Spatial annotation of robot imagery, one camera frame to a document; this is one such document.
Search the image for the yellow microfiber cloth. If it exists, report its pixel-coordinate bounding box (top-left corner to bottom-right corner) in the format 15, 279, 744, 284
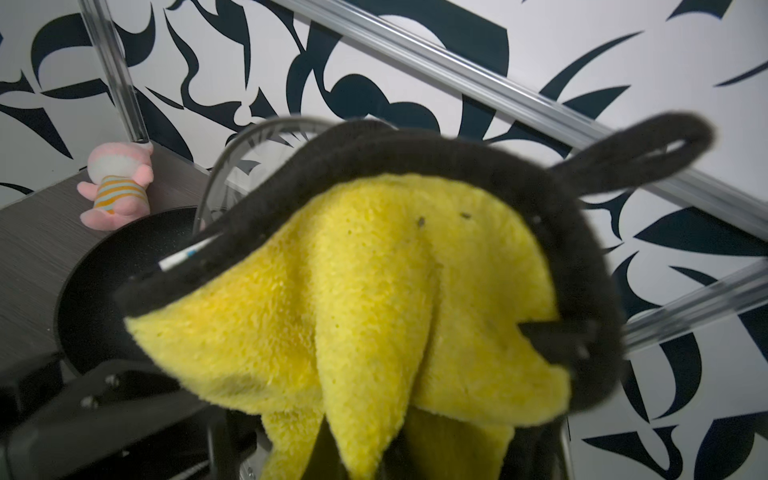
113, 110, 716, 480

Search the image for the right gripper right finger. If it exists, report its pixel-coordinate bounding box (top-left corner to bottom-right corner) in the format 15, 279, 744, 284
377, 426, 423, 480

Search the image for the pink plush toy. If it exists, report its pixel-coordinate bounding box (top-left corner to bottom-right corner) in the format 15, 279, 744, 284
77, 142, 154, 231

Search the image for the glass pot lid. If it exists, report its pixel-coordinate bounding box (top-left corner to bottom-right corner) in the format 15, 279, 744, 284
191, 115, 397, 238

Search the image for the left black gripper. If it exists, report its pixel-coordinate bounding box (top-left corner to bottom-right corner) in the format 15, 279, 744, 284
1, 354, 262, 479

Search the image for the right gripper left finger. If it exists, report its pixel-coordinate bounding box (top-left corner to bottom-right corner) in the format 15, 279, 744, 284
301, 418, 348, 480

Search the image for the left black frying pan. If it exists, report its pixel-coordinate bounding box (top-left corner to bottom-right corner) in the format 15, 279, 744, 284
54, 206, 196, 374

